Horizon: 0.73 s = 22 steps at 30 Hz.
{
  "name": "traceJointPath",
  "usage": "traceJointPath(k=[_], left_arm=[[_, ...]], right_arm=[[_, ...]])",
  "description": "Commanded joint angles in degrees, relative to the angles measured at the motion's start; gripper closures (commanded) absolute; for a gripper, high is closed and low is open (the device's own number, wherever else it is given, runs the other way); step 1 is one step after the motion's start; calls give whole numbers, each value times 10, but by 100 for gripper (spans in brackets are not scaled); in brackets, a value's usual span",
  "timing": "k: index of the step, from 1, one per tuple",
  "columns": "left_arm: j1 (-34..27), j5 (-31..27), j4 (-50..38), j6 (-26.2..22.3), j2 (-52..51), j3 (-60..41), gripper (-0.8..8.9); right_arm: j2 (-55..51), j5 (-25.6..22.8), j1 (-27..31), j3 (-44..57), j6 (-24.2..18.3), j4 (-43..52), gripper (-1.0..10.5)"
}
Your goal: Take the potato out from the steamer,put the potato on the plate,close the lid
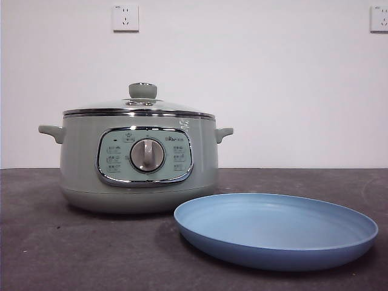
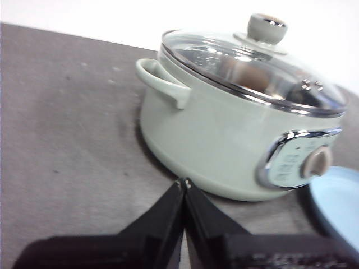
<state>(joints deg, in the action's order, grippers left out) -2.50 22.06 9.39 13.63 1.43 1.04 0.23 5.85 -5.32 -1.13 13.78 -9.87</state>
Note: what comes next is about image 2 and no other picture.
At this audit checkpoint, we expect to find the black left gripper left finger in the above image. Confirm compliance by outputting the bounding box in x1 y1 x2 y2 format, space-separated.
12 178 187 269

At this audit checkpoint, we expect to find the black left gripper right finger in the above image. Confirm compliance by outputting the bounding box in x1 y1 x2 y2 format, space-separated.
183 178 359 269

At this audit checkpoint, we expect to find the brown potato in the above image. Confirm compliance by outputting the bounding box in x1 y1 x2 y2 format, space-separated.
232 60 271 92

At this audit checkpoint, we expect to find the glass lid with green knob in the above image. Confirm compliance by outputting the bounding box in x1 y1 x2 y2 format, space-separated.
157 13 348 117

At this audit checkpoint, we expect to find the pale green electric steamer pot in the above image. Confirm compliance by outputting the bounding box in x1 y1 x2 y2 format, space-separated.
136 57 348 202

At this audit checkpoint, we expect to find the blue round plate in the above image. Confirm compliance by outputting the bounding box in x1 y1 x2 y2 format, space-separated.
307 165 359 253

